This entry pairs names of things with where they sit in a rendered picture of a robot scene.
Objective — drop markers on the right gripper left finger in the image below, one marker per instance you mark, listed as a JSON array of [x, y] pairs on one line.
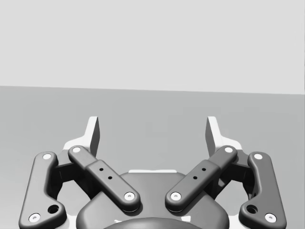
[[102, 174]]

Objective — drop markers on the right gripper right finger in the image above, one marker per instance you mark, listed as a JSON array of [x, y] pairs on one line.
[[202, 174]]

